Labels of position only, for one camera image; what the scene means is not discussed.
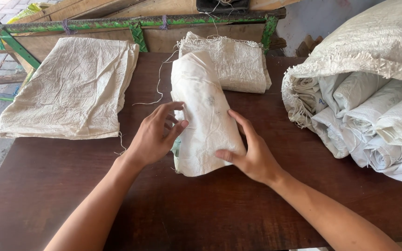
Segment person's right hand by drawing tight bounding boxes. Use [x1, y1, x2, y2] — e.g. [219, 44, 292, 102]
[215, 109, 286, 185]

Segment person's left hand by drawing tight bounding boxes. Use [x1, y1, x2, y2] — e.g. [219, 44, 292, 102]
[122, 101, 190, 169]

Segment white woven sack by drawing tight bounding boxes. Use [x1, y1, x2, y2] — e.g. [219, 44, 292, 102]
[170, 50, 247, 178]

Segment loose white thread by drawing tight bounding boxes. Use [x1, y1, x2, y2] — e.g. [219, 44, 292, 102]
[133, 49, 180, 106]

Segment flat cream woven sack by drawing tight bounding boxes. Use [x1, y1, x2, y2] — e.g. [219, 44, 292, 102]
[0, 36, 140, 140]

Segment folded frayed woven sack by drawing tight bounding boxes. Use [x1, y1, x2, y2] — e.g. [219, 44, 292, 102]
[177, 31, 272, 94]

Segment pile of rolled white sacks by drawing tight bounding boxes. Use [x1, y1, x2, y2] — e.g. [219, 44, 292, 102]
[290, 73, 402, 185]

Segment wood scrap pieces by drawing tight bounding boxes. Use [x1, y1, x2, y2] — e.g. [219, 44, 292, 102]
[295, 34, 324, 58]

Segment black bag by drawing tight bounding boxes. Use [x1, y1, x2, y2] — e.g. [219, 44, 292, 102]
[196, 0, 251, 15]

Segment large open woven sack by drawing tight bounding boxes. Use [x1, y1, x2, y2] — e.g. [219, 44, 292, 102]
[281, 0, 402, 133]

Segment yellow green plastic bag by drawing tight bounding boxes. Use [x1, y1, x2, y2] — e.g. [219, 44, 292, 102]
[0, 2, 52, 50]

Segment green metal cart frame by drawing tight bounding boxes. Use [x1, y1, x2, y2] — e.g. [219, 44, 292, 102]
[0, 8, 287, 102]

